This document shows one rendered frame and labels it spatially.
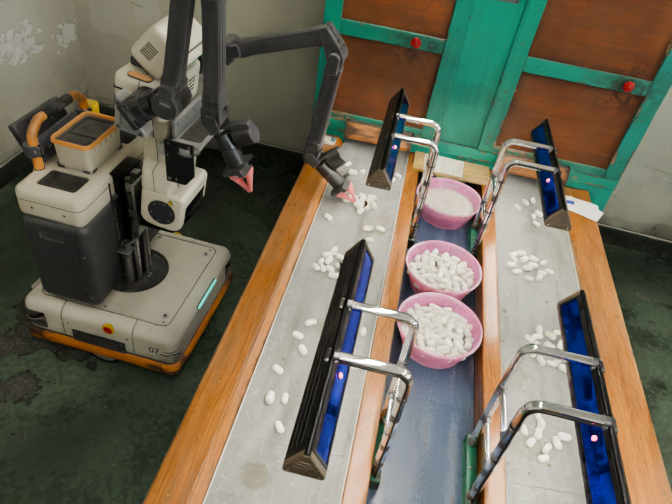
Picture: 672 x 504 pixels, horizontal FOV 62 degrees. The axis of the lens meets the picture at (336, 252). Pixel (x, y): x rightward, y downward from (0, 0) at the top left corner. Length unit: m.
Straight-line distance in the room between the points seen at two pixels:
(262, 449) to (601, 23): 1.88
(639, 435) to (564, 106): 1.33
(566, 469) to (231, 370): 0.90
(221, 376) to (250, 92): 2.38
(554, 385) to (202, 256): 1.57
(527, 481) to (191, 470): 0.81
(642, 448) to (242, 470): 1.04
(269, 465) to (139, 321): 1.08
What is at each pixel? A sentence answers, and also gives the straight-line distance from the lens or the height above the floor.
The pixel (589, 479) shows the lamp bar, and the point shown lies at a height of 1.06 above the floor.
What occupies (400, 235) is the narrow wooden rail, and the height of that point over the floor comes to 0.76.
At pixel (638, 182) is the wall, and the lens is 3.70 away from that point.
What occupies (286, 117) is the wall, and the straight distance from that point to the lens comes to 3.61.
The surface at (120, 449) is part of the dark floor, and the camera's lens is 2.35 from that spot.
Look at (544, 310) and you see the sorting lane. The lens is 2.00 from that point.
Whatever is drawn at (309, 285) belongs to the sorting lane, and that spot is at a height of 0.74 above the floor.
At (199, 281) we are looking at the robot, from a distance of 2.47.
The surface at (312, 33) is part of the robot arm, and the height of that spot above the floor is 1.36.
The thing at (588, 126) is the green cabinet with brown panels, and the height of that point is 1.04.
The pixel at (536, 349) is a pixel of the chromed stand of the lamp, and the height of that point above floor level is 1.12.
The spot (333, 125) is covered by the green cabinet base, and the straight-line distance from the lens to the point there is 2.57.
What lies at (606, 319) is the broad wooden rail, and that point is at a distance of 2.06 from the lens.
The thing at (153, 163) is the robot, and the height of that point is 0.90.
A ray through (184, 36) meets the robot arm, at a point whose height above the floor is 1.44.
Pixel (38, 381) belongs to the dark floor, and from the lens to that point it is 2.60.
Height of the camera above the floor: 2.00
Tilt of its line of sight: 40 degrees down
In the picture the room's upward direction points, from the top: 10 degrees clockwise
